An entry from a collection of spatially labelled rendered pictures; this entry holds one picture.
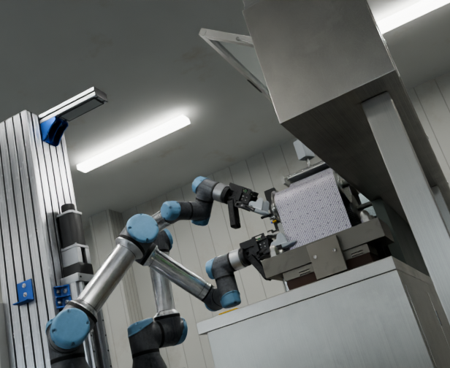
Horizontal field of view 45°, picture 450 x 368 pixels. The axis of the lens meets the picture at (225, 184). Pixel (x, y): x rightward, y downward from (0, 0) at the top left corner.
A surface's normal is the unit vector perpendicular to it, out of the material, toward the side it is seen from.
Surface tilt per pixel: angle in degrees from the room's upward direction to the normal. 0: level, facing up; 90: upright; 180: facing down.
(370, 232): 90
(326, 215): 90
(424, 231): 90
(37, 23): 180
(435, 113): 90
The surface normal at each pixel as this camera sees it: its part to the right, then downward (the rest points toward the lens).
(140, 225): 0.40, -0.51
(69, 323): 0.28, -0.33
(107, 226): -0.41, -0.23
